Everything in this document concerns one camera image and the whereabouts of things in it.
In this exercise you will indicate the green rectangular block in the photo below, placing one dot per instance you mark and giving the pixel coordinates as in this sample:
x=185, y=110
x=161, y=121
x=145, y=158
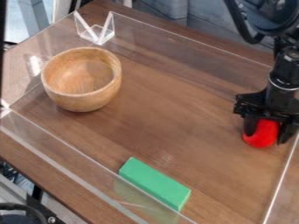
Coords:
x=162, y=187

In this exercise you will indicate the clear acrylic corner bracket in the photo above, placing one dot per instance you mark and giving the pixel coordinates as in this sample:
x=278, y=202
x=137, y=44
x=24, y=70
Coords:
x=95, y=33

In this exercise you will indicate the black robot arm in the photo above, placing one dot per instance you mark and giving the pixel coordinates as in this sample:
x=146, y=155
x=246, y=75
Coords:
x=271, y=18

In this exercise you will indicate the red fruit with green leaf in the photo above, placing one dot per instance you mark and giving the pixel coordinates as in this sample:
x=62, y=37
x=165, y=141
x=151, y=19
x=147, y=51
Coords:
x=266, y=134

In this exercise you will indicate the black clamp under table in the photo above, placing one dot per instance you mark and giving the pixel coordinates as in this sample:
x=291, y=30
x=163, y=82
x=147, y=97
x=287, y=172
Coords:
x=44, y=214

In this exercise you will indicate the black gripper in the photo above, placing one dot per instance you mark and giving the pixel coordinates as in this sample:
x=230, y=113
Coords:
x=277, y=104

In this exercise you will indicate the wooden bowl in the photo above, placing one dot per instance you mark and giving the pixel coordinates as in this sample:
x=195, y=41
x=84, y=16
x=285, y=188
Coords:
x=82, y=78

